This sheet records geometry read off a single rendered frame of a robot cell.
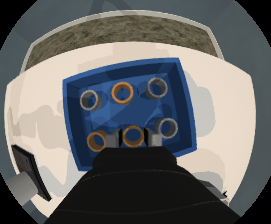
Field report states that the blue crate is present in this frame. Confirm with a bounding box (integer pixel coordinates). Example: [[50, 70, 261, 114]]
[[62, 57, 197, 172]]

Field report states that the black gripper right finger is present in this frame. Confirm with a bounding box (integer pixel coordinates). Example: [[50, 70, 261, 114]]
[[144, 128, 162, 147]]

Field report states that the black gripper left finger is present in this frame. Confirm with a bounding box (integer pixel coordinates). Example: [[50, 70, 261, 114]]
[[105, 129, 123, 148]]

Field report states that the bronze bushing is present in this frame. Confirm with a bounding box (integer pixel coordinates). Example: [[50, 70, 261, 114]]
[[112, 82, 133, 105], [87, 130, 107, 152], [122, 125, 144, 147]]

